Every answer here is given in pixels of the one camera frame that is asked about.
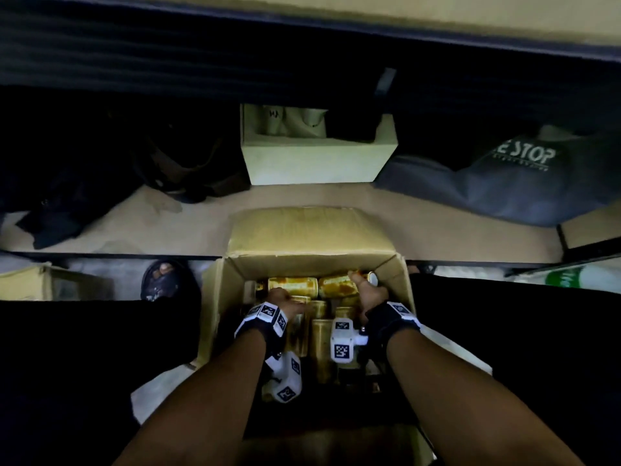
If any person's left hand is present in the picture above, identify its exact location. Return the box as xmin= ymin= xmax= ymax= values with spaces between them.
xmin=266 ymin=287 xmax=313 ymax=322

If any person's right hand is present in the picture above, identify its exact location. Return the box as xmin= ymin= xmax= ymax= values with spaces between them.
xmin=347 ymin=271 xmax=390 ymax=327

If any golden drink can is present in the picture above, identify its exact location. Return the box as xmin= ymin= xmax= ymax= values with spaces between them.
xmin=318 ymin=272 xmax=379 ymax=300
xmin=267 ymin=277 xmax=319 ymax=299

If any person's left forearm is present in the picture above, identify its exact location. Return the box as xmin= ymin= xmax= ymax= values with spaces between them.
xmin=113 ymin=327 xmax=272 ymax=466

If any person's right forearm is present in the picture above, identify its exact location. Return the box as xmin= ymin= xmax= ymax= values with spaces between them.
xmin=386 ymin=327 xmax=585 ymax=466

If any black marker-tagged wrist band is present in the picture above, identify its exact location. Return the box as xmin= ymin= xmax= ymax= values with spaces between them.
xmin=364 ymin=301 xmax=422 ymax=356
xmin=234 ymin=302 xmax=288 ymax=356

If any cluster of golden cans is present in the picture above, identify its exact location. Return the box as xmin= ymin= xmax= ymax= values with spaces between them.
xmin=255 ymin=293 xmax=376 ymax=389

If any open brown cardboard box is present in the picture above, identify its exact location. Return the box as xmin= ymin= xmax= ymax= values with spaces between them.
xmin=194 ymin=207 xmax=437 ymax=466

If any cream open storage box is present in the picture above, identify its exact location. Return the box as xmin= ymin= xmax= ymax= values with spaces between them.
xmin=240 ymin=104 xmax=398 ymax=186

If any black sandal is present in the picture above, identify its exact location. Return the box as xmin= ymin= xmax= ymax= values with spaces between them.
xmin=141 ymin=260 xmax=182 ymax=302

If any white paper bundle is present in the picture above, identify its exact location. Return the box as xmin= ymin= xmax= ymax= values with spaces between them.
xmin=262 ymin=105 xmax=328 ymax=139

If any dark blue printed bag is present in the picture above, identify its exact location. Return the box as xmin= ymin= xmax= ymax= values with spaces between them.
xmin=374 ymin=123 xmax=621 ymax=227

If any black rounded bag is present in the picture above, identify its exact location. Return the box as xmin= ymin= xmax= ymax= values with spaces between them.
xmin=131 ymin=116 xmax=250 ymax=204

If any white bag with green print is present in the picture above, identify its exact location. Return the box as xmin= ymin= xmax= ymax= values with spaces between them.
xmin=434 ymin=257 xmax=621 ymax=294

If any black cloth bag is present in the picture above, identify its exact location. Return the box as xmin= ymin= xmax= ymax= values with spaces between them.
xmin=15 ymin=179 xmax=122 ymax=250

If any yellowish cardboard carton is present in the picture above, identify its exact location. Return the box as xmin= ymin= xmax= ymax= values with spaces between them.
xmin=0 ymin=263 xmax=114 ymax=302

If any dark ribbed panel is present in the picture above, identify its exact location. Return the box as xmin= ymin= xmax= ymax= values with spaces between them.
xmin=0 ymin=0 xmax=621 ymax=100

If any black strapped pouch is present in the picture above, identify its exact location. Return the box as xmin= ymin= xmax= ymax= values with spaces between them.
xmin=324 ymin=68 xmax=398 ymax=143

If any black metal shelf frame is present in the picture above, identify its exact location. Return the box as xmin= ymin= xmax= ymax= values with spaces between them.
xmin=0 ymin=235 xmax=621 ymax=270

